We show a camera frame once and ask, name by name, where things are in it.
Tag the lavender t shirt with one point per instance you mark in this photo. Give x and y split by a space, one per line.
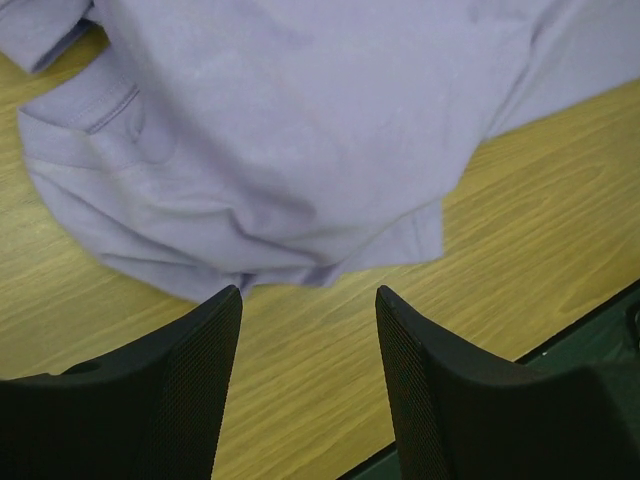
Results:
288 142

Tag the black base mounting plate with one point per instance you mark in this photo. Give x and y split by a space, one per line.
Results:
585 330

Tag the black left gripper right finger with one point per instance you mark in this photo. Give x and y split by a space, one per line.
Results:
500 410

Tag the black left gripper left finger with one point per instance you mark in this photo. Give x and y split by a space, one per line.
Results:
150 409

